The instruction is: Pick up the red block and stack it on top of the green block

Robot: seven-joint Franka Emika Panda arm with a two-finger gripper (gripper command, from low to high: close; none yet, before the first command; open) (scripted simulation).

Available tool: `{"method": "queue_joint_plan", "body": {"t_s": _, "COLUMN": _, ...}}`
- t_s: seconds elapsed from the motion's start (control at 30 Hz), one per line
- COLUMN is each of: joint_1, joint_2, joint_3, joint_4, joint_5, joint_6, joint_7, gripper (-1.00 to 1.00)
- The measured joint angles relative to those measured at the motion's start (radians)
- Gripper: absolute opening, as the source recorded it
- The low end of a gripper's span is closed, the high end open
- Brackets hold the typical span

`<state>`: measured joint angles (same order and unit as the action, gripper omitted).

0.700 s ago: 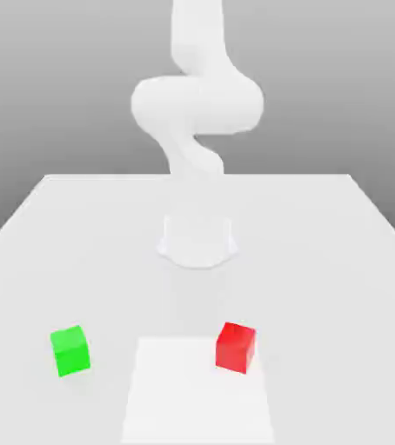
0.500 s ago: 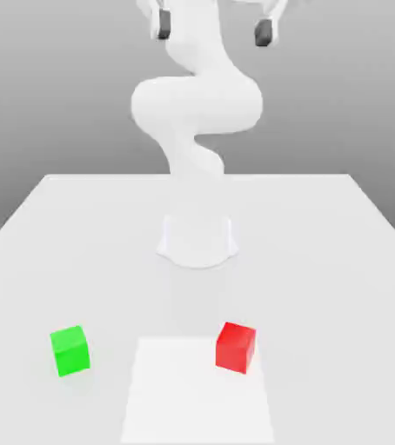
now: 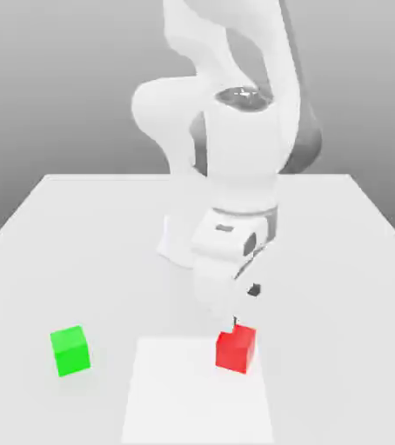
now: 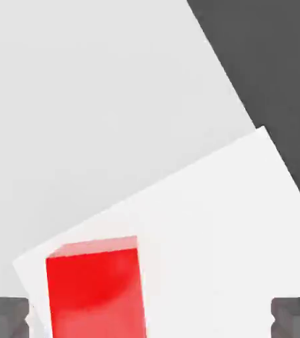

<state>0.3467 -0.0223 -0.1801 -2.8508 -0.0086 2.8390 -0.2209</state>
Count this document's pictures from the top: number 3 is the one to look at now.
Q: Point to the small red cube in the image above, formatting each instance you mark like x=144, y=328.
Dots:
x=234, y=351

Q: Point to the small green cube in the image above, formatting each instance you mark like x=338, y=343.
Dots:
x=71, y=351

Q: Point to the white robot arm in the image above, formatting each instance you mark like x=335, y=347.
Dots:
x=239, y=146

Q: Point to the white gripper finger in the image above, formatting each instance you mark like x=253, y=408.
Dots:
x=226, y=321
x=254, y=290

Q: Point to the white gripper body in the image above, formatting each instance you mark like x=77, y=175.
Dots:
x=215, y=281

